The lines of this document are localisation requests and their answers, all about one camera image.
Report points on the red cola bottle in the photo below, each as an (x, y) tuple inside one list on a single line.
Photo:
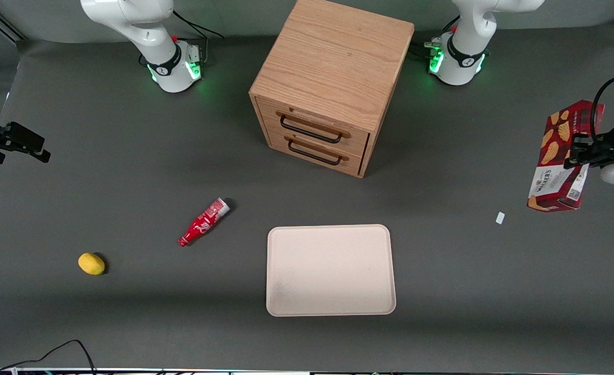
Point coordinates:
[(203, 223)]

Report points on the red cookie box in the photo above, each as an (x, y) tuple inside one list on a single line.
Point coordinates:
[(554, 182)]

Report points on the small white paper scrap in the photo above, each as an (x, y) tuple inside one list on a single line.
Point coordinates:
[(500, 217)]

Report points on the beige rectangular tray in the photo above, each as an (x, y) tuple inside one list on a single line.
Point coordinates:
[(328, 271)]

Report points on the aluminium frame rail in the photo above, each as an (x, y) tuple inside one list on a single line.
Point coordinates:
[(4, 25)]

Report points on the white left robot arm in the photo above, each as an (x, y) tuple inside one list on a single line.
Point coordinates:
[(466, 31)]

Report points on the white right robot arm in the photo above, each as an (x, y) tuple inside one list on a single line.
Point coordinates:
[(130, 15)]

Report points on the yellow lemon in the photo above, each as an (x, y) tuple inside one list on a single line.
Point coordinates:
[(91, 263)]

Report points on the wooden drawer cabinet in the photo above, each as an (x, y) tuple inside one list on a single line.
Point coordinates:
[(333, 57)]

